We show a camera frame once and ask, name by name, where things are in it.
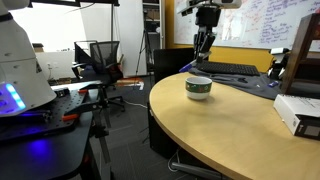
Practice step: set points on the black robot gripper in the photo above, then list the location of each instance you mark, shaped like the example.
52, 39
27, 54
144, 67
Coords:
206, 19

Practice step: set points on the blue marker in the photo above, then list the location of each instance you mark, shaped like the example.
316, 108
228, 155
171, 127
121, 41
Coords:
188, 66

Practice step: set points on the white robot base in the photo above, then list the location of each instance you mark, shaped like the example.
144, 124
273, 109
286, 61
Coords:
23, 85

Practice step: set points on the white and green mug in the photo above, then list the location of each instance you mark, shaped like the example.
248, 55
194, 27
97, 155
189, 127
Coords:
197, 87

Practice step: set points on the black keyboard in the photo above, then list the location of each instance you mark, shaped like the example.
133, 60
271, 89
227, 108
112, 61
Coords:
227, 68

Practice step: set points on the whiteboard with writing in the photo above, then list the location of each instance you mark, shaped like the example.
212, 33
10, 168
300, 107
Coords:
263, 24

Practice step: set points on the grey cloth on table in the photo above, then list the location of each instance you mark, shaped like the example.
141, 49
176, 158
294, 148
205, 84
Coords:
258, 85

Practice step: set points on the small blue object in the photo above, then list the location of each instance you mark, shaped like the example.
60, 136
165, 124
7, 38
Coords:
273, 84

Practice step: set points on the dark wooden shelf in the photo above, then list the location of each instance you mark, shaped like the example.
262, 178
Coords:
303, 63

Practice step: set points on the black mesh office chair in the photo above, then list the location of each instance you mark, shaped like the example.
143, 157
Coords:
101, 64

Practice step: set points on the white cardboard box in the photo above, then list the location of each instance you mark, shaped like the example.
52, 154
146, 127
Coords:
300, 114

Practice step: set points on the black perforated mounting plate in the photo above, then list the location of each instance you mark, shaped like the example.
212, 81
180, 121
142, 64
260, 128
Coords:
44, 120

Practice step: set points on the black camera tripod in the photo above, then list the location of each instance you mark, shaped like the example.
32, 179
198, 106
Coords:
145, 48

